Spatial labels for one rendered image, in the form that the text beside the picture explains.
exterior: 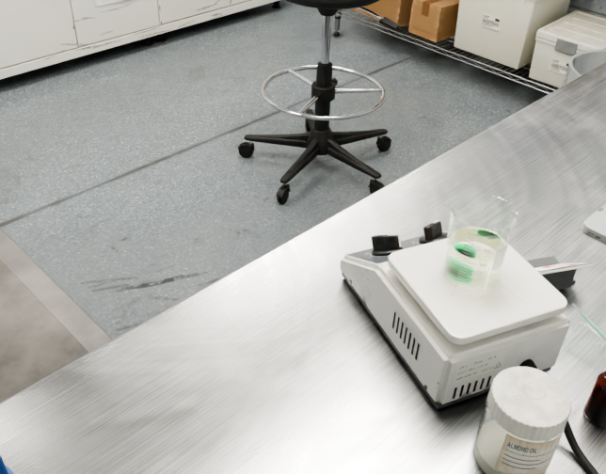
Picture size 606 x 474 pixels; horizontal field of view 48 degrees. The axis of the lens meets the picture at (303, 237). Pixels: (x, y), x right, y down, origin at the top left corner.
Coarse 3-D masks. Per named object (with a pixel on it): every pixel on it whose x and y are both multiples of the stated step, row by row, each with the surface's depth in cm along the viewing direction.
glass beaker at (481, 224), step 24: (456, 216) 56; (480, 216) 60; (504, 216) 58; (456, 240) 57; (480, 240) 55; (504, 240) 56; (456, 264) 58; (480, 264) 57; (456, 288) 59; (480, 288) 58
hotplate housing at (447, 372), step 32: (352, 288) 71; (384, 288) 63; (384, 320) 65; (416, 320) 59; (544, 320) 59; (416, 352) 60; (448, 352) 56; (480, 352) 56; (512, 352) 58; (544, 352) 60; (448, 384) 57; (480, 384) 59
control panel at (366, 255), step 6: (408, 240) 73; (414, 240) 73; (402, 246) 71; (408, 246) 70; (360, 252) 71; (366, 252) 71; (360, 258) 69; (366, 258) 68; (372, 258) 68; (378, 258) 67; (384, 258) 67
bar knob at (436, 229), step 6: (438, 222) 71; (426, 228) 70; (432, 228) 70; (438, 228) 71; (426, 234) 70; (432, 234) 70; (438, 234) 71; (444, 234) 71; (420, 240) 71; (426, 240) 70; (432, 240) 70; (438, 240) 70
